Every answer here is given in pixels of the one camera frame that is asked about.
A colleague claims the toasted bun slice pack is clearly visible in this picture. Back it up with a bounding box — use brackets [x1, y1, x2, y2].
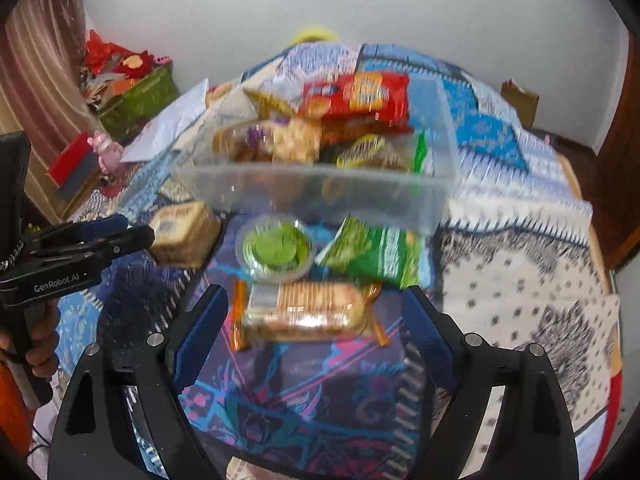
[149, 200, 221, 269]

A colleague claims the green jelly cup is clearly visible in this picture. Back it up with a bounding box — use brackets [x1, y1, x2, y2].
[235, 214, 316, 284]

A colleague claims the purple label coconut roll pack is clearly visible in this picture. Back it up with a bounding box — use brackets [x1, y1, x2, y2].
[212, 118, 322, 165]

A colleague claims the peanut brittle bar pack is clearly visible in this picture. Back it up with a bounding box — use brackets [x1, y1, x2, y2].
[230, 280, 390, 352]

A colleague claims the gold biscuit pack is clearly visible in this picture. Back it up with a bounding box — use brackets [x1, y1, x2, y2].
[243, 88, 297, 119]

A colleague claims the green peas snack bag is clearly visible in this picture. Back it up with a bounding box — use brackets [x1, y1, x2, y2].
[314, 216, 425, 289]

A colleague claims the red snack bag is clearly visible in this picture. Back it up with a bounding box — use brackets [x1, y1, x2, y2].
[299, 72, 409, 126]

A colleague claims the green-ended candy snack pack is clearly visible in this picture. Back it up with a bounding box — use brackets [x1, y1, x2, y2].
[335, 131, 428, 174]

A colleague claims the orange crispy snack bag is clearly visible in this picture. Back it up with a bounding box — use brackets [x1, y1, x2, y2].
[321, 117, 413, 148]

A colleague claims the person left hand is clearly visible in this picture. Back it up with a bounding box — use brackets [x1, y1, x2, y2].
[26, 299, 61, 380]

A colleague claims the red gift box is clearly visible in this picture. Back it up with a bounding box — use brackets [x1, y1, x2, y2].
[47, 132, 99, 202]

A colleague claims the pink piggy figurine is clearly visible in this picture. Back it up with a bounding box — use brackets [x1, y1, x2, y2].
[87, 131, 124, 176]

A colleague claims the white pillow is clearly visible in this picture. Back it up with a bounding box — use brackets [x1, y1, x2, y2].
[120, 78, 209, 164]

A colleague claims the green storage box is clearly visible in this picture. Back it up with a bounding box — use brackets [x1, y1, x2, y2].
[98, 63, 180, 142]

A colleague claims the striped red curtain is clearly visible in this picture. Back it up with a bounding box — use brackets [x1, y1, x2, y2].
[1, 0, 101, 223]

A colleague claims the patchwork patterned bed quilt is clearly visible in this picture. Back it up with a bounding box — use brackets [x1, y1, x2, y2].
[49, 39, 624, 480]

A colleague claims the clear plastic storage bin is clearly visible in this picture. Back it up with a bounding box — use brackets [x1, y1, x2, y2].
[170, 75, 460, 236]

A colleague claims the yellow foam bed guard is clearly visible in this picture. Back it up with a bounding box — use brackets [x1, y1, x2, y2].
[290, 26, 338, 47]

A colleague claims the brown wooden door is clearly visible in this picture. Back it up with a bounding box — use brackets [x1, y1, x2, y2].
[596, 37, 639, 269]

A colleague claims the small cardboard box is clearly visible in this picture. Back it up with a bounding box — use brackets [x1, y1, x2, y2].
[500, 79, 539, 130]

